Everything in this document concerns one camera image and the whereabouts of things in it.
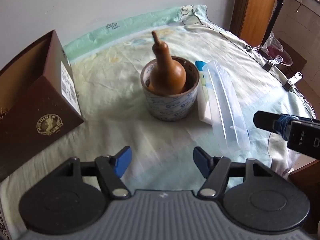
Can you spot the brown wooden furniture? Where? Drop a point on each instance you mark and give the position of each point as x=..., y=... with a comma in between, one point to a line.
x=305, y=182

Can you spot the black pole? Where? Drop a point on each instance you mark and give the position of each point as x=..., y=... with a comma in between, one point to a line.
x=276, y=15

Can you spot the white bottle with blue cap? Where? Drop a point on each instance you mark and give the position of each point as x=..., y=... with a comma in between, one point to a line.
x=203, y=100

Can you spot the brown cardboard box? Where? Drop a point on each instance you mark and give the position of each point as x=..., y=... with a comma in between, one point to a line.
x=45, y=100

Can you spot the clear plastic box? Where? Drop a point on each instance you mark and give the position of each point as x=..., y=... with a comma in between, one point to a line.
x=225, y=110

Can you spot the metal sheet clip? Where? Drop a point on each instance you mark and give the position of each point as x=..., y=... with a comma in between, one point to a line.
x=271, y=63
x=251, y=48
x=291, y=81

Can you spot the pale printed bedsheet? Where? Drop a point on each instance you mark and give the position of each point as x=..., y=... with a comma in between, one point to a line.
x=112, y=120

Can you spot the brown dried gourd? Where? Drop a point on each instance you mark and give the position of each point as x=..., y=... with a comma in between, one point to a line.
x=166, y=72

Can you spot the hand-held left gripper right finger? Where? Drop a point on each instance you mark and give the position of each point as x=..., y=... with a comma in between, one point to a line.
x=201, y=163

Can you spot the printed packing tape roll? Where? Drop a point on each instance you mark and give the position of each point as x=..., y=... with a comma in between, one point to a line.
x=170, y=107

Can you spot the wooden door frame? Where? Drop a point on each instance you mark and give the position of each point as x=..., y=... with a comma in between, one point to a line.
x=255, y=10

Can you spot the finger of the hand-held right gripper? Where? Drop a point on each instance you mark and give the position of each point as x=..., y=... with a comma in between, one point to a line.
x=265, y=122

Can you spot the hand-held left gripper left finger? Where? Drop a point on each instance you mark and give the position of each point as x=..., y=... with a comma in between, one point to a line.
x=122, y=161

